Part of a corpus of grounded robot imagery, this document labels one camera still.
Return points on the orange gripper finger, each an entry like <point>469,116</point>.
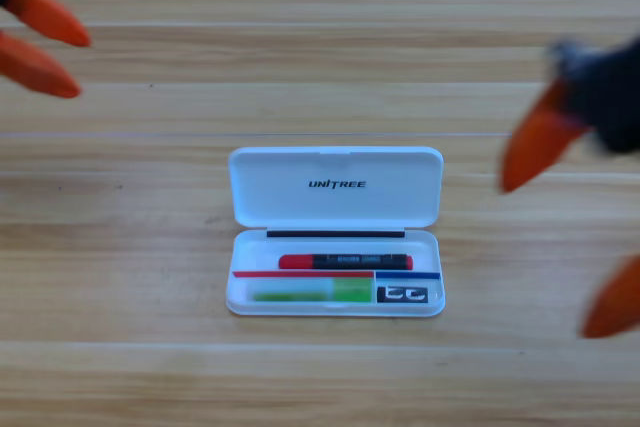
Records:
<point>617,302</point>

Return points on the black eraser with white print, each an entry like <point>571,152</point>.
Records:
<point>402,295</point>

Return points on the white Unitree pencil case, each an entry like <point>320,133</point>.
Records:
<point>335,202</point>

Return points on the red and black marker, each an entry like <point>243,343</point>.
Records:
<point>345,262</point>

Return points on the green highlighter pen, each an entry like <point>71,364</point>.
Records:
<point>350,291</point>

